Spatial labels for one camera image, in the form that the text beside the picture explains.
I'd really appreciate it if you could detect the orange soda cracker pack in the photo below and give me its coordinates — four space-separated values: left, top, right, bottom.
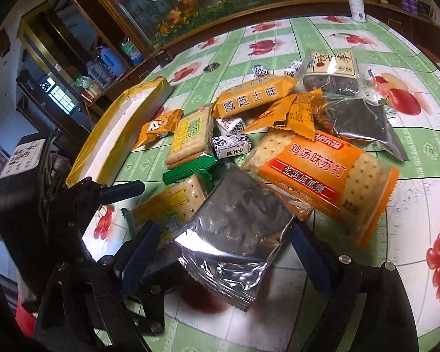
241 130 399 250

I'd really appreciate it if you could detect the silver foil snack pack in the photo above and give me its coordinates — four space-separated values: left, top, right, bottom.
174 165 296 312

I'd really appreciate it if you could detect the dark green snack pack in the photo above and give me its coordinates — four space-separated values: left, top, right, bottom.
162 154 219 185

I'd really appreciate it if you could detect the round metal table inlay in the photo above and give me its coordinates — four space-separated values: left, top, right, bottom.
203 62 220 73

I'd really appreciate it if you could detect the yellow cheese biscuit pack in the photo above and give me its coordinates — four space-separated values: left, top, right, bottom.
211 75 299 119

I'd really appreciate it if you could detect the blue thermos jug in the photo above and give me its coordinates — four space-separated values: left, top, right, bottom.
99 46 127 78

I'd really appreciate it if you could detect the blue white nougat candy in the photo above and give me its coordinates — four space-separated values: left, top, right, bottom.
212 134 252 159

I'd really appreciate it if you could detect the small orange snack sachet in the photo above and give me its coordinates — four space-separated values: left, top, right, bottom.
133 109 183 150

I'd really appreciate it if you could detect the green plastic bag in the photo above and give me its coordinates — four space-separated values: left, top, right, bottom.
121 38 144 66

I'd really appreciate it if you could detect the small black jar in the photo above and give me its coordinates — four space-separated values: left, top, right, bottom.
155 48 173 68

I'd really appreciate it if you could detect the clear dark cake pack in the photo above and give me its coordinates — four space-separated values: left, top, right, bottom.
301 50 360 97

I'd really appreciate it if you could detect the yellow gold tray box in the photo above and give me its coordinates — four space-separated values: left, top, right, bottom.
66 76 174 187

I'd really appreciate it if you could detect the grey thermos jug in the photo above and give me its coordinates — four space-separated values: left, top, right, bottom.
86 60 110 87

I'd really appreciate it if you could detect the green yellow cracker pack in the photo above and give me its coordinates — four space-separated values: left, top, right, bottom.
166 106 214 169

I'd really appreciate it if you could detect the orange pastry sachet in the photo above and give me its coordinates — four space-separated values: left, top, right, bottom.
242 94 297 133
285 89 323 141

